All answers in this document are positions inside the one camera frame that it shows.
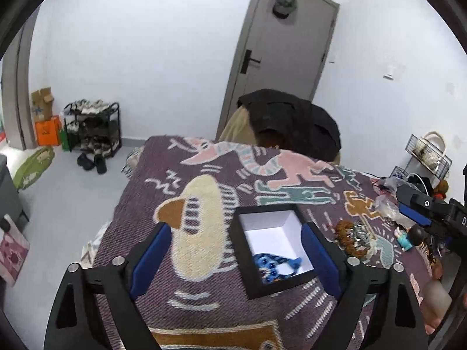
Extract brown seed bead bracelet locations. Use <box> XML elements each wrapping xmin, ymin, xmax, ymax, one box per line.
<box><xmin>334</xmin><ymin>219</ymin><xmax>370</xmax><ymax>259</ymax></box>

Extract tan chair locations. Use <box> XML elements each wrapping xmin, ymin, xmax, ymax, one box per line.
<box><xmin>218</xmin><ymin>105</ymin><xmax>341</xmax><ymax>165</ymax></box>

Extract brown cardboard box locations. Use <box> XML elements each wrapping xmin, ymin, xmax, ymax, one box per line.
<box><xmin>31</xmin><ymin>87</ymin><xmax>54</xmax><ymax>123</ymax></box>

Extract orange box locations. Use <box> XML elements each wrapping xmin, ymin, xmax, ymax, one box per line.
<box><xmin>35</xmin><ymin>115</ymin><xmax>61</xmax><ymax>146</ymax></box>

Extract black slippers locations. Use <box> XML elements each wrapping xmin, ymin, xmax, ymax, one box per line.
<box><xmin>77</xmin><ymin>153</ymin><xmax>107</xmax><ymax>175</ymax></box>

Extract pink tote bag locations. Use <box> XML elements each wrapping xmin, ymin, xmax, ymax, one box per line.
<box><xmin>0</xmin><ymin>214</ymin><xmax>30</xmax><ymax>287</ymax></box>

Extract small cartoon figurine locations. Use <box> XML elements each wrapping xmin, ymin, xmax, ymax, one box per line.
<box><xmin>393</xmin><ymin>224</ymin><xmax>427</xmax><ymax>252</ymax></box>

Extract wall light switch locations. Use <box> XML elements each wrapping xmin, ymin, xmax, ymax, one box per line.
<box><xmin>383</xmin><ymin>64</ymin><xmax>397</xmax><ymax>81</ymax></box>

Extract patterned purple woven blanket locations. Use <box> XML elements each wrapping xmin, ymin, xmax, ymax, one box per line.
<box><xmin>93</xmin><ymin>136</ymin><xmax>432</xmax><ymax>349</ymax></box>

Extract black white braided chain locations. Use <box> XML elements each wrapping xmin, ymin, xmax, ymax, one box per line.
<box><xmin>347</xmin><ymin>222</ymin><xmax>373</xmax><ymax>251</ymax></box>

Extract right hand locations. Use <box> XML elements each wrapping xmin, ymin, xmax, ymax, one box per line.
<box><xmin>410</xmin><ymin>263</ymin><xmax>452</xmax><ymax>335</ymax></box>

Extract green cap on door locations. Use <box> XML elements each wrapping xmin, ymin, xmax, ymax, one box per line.
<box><xmin>272</xmin><ymin>0</ymin><xmax>298</xmax><ymax>19</ymax></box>

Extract black shoe rack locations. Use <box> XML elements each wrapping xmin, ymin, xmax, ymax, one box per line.
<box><xmin>59</xmin><ymin>99</ymin><xmax>122</xmax><ymax>158</ymax></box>

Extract black jewelry box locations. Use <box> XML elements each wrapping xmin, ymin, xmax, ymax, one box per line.
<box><xmin>229</xmin><ymin>204</ymin><xmax>317</xmax><ymax>300</ymax></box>

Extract grey door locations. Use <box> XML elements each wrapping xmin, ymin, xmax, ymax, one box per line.
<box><xmin>217</xmin><ymin>0</ymin><xmax>340</xmax><ymax>133</ymax></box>

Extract clear plastic bag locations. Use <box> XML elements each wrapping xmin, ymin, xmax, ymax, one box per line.
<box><xmin>373</xmin><ymin>177</ymin><xmax>416</xmax><ymax>228</ymax></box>

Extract black wire basket shelf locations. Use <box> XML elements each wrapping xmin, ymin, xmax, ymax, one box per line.
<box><xmin>390</xmin><ymin>130</ymin><xmax>452</xmax><ymax>188</ymax></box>

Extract brown plush toy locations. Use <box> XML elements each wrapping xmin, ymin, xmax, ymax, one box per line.
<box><xmin>433</xmin><ymin>179</ymin><xmax>449</xmax><ymax>201</ymax></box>

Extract black jacket on chair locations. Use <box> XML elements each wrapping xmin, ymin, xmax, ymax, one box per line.
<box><xmin>238</xmin><ymin>89</ymin><xmax>341</xmax><ymax>162</ymax></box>

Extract blue beaded bracelet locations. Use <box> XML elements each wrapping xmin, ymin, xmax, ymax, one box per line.
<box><xmin>254</xmin><ymin>253</ymin><xmax>304</xmax><ymax>281</ymax></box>

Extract green floor cushion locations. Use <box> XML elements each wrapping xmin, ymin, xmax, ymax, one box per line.
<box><xmin>13</xmin><ymin>146</ymin><xmax>55</xmax><ymax>190</ymax></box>

